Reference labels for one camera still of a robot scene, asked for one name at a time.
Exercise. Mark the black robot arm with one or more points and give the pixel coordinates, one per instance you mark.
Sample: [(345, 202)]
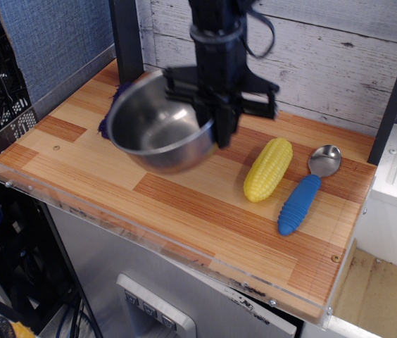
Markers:
[(226, 16)]

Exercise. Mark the blue fabric partition panel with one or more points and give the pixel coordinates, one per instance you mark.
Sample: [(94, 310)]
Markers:
[(58, 45)]

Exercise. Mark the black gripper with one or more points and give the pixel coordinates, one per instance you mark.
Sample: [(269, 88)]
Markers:
[(221, 85)]

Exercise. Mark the blue handled metal spoon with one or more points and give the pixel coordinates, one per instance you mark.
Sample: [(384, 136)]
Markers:
[(325, 161)]

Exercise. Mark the yellow plastic corn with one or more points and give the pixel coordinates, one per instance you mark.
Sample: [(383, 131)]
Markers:
[(268, 169)]

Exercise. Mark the purple rag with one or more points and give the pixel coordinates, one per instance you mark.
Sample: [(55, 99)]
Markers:
[(103, 125)]

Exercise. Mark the silver metal pot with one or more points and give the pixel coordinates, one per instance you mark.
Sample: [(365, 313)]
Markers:
[(159, 134)]

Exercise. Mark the silver toy fridge cabinet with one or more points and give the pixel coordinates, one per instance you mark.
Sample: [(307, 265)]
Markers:
[(99, 256)]

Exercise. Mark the black metal post left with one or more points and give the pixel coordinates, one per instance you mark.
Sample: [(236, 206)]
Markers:
[(125, 23)]

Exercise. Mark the clear acrylic table guard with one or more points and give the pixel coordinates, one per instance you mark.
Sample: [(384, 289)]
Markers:
[(201, 218)]

